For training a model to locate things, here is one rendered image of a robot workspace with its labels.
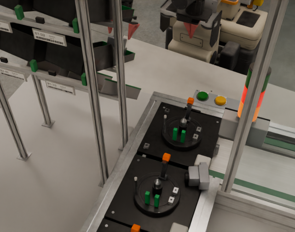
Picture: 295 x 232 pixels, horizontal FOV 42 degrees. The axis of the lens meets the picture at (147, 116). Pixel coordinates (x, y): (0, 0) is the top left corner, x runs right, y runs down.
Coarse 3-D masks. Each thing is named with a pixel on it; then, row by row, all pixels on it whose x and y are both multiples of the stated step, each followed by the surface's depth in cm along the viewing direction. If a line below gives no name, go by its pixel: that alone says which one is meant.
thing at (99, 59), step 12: (72, 36) 112; (48, 48) 104; (60, 48) 102; (72, 48) 100; (96, 48) 102; (108, 48) 108; (48, 60) 105; (60, 60) 103; (72, 60) 101; (96, 60) 105; (108, 60) 110; (72, 72) 103; (84, 72) 102
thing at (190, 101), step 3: (189, 99) 129; (192, 99) 129; (189, 102) 129; (192, 102) 129; (186, 105) 128; (189, 105) 128; (189, 108) 130; (186, 111) 131; (189, 111) 131; (186, 114) 132; (189, 114) 131; (186, 117) 132; (189, 117) 132
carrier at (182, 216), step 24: (144, 168) 122; (168, 168) 122; (120, 192) 116; (144, 192) 114; (168, 192) 114; (192, 192) 116; (120, 216) 111; (144, 216) 111; (168, 216) 111; (192, 216) 111
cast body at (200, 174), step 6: (204, 162) 120; (192, 168) 117; (198, 168) 117; (204, 168) 117; (186, 174) 116; (192, 174) 115; (198, 174) 115; (204, 174) 115; (186, 180) 116; (192, 180) 115; (198, 180) 115; (204, 180) 114; (198, 186) 117; (204, 186) 115
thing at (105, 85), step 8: (96, 72) 133; (80, 80) 124; (104, 80) 114; (112, 80) 118; (104, 88) 116; (112, 88) 120; (128, 88) 131; (136, 88) 137; (128, 96) 133; (136, 96) 139
